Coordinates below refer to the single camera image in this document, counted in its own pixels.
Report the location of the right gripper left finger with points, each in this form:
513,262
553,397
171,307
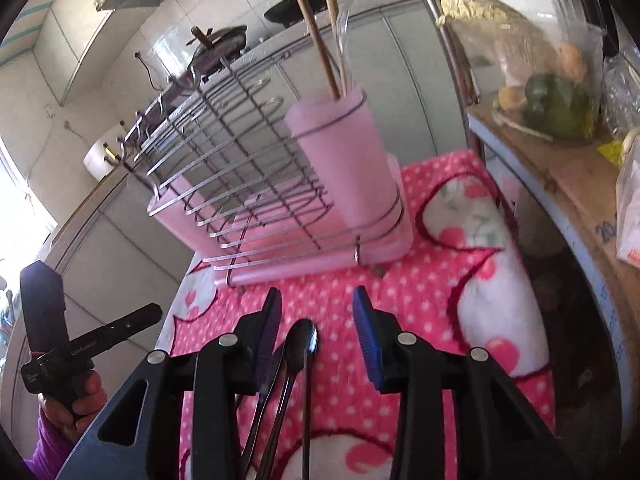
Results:
137,434

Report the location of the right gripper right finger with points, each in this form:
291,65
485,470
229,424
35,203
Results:
499,434

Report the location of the black plastic spoon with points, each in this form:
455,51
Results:
301,340

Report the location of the light wooden chopstick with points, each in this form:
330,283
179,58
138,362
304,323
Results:
313,30

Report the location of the left hand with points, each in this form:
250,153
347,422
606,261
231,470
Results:
74,421

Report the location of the pink polka dot towel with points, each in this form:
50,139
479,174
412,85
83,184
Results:
461,285

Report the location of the pink utensil cup left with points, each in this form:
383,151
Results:
180,211

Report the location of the pink utensil cup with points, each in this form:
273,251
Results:
341,141
180,211

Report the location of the pink plastic drip tray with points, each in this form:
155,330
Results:
303,233

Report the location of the white rice cooker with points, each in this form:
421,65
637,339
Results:
101,159

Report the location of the metal storage shelf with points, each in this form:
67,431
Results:
575,187

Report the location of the pink utensil cup right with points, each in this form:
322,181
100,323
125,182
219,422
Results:
341,141

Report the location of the orange white food bag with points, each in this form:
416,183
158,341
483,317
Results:
627,202

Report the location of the black wok with lid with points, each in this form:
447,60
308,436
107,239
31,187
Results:
215,48

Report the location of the clear container with vegetables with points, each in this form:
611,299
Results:
551,68

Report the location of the metal wire dish rack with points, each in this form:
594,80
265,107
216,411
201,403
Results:
227,136

